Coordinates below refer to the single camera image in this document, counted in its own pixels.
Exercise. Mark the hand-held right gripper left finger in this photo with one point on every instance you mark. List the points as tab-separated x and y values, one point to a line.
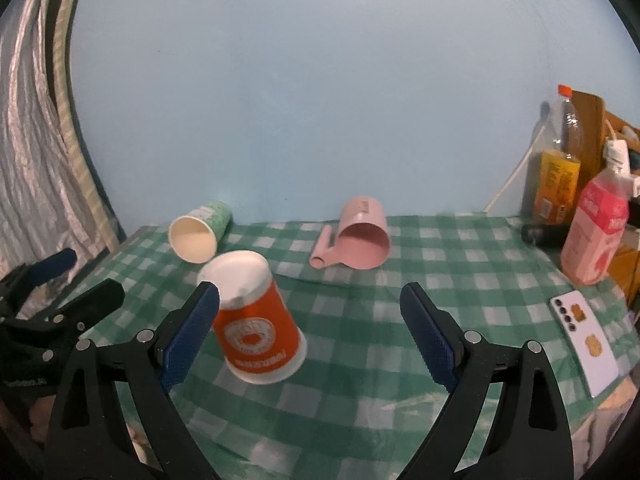
192	335

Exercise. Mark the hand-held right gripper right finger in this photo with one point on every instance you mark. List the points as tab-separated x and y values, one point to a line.
430	340

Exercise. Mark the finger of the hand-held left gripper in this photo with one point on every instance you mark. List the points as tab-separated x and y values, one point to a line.
92	300
55	262

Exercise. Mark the orange paper cup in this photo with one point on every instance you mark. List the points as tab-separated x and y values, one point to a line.
257	330

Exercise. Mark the green paper cup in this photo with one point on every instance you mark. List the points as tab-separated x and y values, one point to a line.
211	216

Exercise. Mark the green checkered tablecloth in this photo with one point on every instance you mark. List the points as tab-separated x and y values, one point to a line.
350	335

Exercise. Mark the silver curtain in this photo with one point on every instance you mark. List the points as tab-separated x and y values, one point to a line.
30	160

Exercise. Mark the black cylinder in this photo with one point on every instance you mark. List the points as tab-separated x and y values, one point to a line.
542	235

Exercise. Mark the white smartphone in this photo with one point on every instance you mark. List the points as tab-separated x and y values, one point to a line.
595	365

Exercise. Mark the pink bottle with white cap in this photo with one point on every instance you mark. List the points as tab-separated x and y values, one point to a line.
595	230

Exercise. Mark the clear bottle with orange cap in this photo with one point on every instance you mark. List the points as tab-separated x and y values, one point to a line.
555	180

